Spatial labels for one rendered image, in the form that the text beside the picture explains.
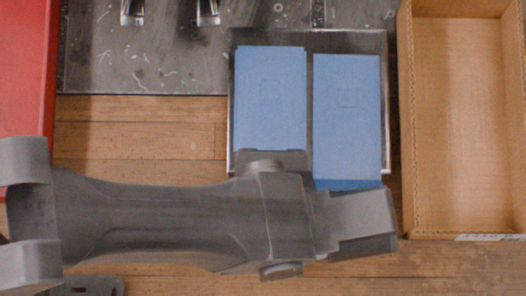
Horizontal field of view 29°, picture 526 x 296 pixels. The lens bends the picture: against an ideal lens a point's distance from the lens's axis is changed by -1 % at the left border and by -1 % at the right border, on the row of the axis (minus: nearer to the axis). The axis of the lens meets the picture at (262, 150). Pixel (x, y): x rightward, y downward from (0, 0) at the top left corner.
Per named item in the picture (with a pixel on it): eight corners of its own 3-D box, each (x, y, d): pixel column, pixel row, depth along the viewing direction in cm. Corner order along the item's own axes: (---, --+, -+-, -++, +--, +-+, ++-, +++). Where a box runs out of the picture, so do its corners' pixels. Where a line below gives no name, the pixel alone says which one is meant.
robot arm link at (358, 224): (378, 171, 88) (387, 137, 77) (398, 268, 86) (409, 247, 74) (248, 195, 88) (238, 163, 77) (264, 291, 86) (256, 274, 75)
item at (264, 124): (235, 188, 103) (235, 182, 100) (237, 46, 107) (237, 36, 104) (304, 189, 103) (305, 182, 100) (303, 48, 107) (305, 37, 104)
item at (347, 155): (312, 196, 103) (315, 190, 100) (313, 55, 107) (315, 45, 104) (380, 198, 103) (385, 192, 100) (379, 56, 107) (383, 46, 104)
